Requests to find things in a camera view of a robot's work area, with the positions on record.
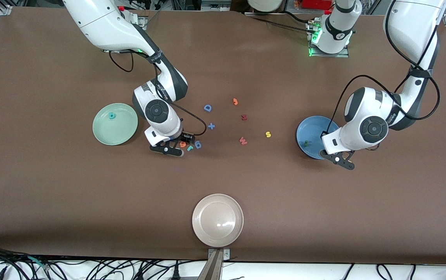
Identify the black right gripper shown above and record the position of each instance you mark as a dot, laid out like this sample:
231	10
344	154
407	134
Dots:
184	137

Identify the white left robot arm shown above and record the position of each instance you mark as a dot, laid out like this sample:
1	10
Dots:
371	128

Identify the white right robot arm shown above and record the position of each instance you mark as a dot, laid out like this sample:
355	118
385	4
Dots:
102	27

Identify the blue foam letter g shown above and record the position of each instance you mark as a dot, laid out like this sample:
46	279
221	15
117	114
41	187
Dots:
197	144

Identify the blue foam letter D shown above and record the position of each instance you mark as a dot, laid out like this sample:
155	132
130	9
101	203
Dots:
207	108

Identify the pink foam letter W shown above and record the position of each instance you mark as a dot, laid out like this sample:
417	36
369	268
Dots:
243	140

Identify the blue plate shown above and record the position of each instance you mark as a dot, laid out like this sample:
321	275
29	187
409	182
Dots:
310	130

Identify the mint green plate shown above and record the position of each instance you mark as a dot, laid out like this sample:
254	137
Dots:
115	130

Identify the beige plate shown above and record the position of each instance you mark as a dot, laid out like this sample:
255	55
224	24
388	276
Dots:
217	219

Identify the black power plug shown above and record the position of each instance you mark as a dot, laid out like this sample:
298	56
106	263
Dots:
175	274

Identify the red box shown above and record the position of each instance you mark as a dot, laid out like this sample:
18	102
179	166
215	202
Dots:
316	4

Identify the person in beige clothing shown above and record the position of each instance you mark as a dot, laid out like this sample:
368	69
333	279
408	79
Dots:
266	4

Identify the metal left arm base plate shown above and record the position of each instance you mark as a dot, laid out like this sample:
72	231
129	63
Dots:
343	55

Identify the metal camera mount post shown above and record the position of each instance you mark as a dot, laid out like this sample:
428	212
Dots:
214	268

